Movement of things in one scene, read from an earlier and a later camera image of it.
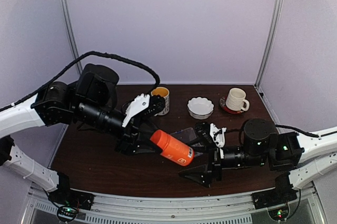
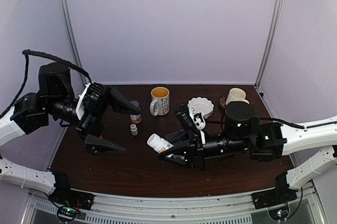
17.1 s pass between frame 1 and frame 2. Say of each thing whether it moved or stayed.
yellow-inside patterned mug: stayed
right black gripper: moved
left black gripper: moved
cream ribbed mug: stayed
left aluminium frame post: stayed
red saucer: stayed
